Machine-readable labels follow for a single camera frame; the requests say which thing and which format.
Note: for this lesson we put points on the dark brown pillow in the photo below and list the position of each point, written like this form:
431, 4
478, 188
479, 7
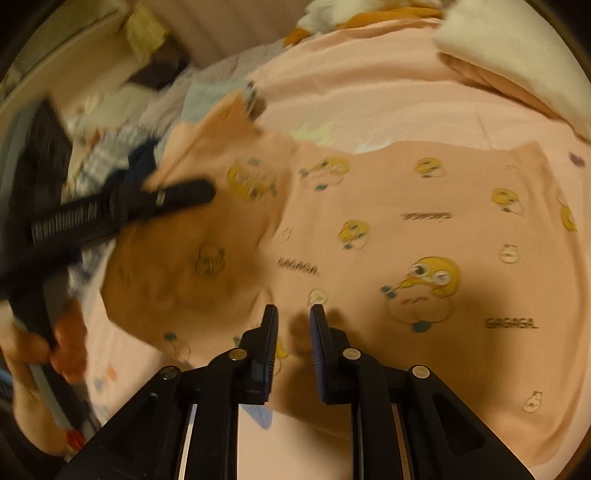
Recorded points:
157, 69

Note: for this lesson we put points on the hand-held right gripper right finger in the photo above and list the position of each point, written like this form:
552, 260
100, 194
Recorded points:
318, 355

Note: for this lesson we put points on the grey garment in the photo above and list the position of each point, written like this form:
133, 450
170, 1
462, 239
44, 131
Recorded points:
207, 94

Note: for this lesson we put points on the person's left forearm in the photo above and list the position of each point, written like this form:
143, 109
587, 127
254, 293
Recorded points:
32, 410

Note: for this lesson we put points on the peach printed long-sleeve shirt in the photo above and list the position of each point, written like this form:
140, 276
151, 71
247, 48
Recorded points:
392, 230

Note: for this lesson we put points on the white goose plush toy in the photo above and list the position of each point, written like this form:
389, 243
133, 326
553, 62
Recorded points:
332, 10

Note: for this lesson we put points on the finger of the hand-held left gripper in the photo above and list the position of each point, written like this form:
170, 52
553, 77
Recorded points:
184, 194

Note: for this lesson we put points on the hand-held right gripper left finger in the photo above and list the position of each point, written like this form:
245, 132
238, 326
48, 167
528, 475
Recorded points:
271, 350

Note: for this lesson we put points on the grey bed sheet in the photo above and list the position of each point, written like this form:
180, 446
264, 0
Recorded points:
249, 60

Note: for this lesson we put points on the white folded garment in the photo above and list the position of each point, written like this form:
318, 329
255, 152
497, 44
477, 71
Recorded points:
508, 37

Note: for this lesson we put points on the pink printed bed sheet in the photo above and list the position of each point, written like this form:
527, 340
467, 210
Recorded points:
360, 92

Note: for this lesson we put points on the person's left hand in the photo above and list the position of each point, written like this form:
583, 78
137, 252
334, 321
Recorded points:
69, 344

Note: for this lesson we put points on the dark navy garment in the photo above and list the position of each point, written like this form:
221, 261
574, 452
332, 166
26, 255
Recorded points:
143, 161

